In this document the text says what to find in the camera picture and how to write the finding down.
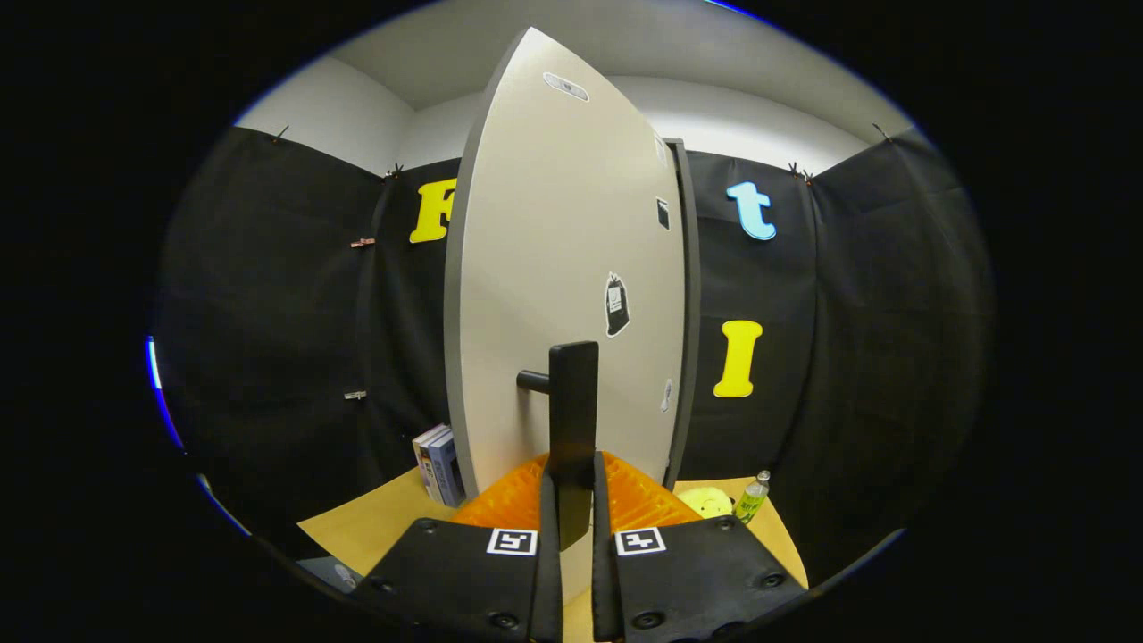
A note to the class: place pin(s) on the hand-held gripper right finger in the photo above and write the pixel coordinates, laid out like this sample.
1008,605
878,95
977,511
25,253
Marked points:
705,580

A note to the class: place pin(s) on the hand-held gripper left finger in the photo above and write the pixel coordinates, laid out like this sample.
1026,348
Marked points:
455,580

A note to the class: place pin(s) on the grey shoe cabinet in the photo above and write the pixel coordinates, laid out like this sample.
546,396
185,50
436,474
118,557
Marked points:
692,313

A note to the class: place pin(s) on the beige shoe cabinet door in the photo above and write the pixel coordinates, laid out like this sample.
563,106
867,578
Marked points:
554,223

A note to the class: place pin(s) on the green label bottle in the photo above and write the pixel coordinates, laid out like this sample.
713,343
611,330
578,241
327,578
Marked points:
752,502

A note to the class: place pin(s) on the blue cover book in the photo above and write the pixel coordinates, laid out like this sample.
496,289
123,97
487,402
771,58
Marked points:
446,469

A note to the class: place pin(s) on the white cover book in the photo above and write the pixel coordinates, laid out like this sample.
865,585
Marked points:
425,460

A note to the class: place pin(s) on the black backdrop cloth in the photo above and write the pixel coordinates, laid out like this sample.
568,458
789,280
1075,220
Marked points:
268,313

